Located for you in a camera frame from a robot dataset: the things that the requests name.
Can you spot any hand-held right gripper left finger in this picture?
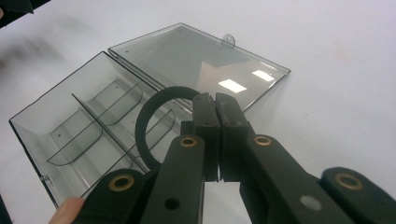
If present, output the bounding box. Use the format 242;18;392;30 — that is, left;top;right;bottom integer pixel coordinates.
139;92;221;224

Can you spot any black rubber ring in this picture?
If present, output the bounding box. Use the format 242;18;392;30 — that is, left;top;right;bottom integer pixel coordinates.
134;86;202;172

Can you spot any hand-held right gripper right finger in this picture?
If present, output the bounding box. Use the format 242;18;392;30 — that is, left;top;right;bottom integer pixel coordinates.
215;91;354;224

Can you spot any clear plastic compartment box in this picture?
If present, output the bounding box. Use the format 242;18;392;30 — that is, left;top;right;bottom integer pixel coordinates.
8;21;292;209

